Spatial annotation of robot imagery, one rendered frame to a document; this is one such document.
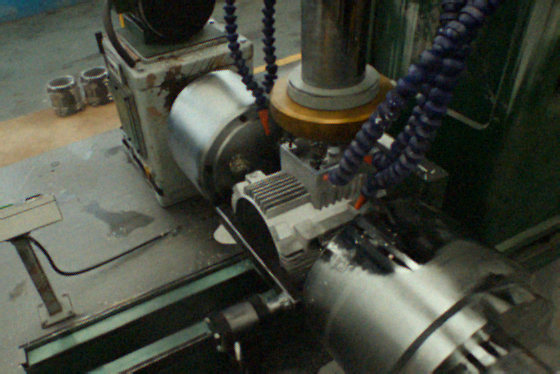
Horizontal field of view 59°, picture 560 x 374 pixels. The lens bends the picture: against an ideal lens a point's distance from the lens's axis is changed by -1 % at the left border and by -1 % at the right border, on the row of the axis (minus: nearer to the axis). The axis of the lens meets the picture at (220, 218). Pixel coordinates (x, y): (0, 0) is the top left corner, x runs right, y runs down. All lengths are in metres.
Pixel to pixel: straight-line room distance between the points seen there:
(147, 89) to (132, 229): 0.35
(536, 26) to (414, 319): 0.39
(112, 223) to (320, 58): 0.75
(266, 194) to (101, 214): 0.63
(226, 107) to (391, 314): 0.49
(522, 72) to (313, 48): 0.27
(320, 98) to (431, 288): 0.28
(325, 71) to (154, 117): 0.53
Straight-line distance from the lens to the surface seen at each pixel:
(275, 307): 0.71
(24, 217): 0.91
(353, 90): 0.70
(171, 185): 1.23
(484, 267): 0.61
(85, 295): 1.10
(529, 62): 0.75
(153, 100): 1.11
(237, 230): 0.82
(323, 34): 0.67
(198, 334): 0.82
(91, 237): 1.24
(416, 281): 0.58
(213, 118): 0.90
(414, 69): 0.49
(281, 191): 0.77
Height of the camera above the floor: 1.58
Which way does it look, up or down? 40 degrees down
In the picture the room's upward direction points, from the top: 8 degrees counter-clockwise
